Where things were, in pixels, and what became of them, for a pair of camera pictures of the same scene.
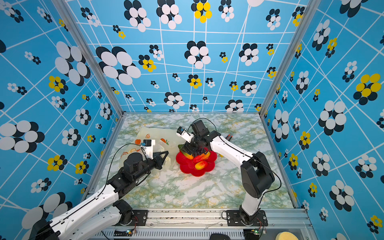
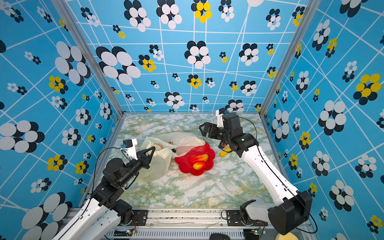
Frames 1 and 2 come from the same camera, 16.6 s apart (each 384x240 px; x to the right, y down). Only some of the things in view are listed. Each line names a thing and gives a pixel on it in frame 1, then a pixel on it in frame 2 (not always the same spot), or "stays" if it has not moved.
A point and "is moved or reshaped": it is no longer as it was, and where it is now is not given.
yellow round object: [286, 235] stays
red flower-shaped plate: [188, 166] stays
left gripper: [158, 160] -> [144, 160]
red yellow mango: [201, 165] stays
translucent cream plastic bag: [166, 140] is moved or reshaped
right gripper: [188, 148] -> [210, 126]
